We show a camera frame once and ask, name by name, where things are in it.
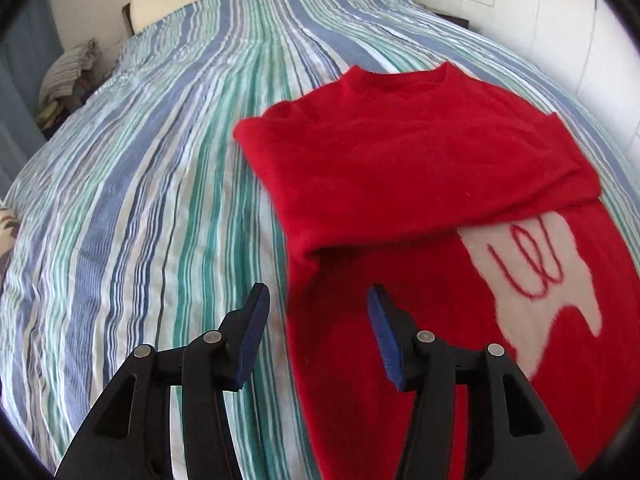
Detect striped blue green bedspread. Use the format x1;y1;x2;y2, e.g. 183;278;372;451
1;0;639;479

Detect patterned white pillow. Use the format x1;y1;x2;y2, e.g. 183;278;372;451
0;206;21;281

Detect blue window curtain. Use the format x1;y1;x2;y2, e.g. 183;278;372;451
1;0;63;194

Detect dark wooden nightstand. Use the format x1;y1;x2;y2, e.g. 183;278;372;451
433;10;470;29

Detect red knit sweater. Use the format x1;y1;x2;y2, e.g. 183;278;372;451
234;63;639;479

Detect grey striped clothes pile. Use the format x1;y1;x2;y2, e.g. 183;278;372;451
39;38;101;110

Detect white wardrobe doors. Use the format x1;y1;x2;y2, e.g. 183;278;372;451
461;0;639;162

